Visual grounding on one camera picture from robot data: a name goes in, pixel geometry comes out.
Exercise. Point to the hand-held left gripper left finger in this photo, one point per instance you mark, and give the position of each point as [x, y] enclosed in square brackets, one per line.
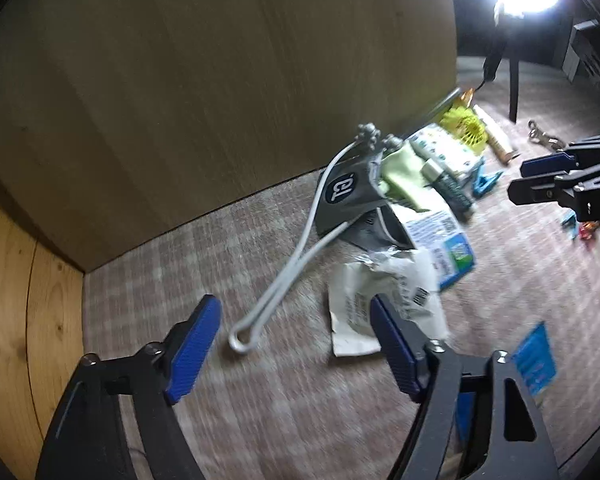
[192, 352]

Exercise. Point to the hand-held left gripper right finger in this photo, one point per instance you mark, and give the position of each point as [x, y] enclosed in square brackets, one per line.
[395, 352]

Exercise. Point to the yellow handheld fan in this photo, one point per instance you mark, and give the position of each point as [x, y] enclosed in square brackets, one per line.
[462, 127]

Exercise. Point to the blue plastic clip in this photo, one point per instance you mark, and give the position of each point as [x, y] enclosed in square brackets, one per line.
[482, 184]

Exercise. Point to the cream tube with tan cap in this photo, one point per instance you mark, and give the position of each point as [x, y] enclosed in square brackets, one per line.
[497, 140]

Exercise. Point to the black chair leg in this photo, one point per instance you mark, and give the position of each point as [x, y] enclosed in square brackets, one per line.
[514, 90]

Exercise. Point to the dark green tube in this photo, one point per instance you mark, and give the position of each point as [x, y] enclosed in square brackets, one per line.
[450, 190]

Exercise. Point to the blue wipes packet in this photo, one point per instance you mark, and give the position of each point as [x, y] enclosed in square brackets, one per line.
[535, 360]

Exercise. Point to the light green cloth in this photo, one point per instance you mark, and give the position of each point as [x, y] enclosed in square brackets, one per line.
[405, 175]

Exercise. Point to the plaid cloth desktop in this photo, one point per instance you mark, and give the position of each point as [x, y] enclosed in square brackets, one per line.
[290, 410]

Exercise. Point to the white patterned tissue pack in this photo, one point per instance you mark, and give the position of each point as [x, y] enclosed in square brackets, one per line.
[445, 152]

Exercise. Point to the grey foil pouch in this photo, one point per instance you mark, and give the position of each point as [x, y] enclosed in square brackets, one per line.
[340, 190]

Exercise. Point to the crumpled white paper wrapper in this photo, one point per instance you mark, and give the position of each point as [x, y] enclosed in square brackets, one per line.
[355, 310]

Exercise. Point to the metal ball cluster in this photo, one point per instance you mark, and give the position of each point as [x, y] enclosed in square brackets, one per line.
[370, 135]

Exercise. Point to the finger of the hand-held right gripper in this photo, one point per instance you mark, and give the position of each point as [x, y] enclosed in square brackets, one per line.
[550, 165]
[535, 191]

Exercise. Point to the white and blue card package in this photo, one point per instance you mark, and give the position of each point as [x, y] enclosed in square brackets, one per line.
[445, 245]

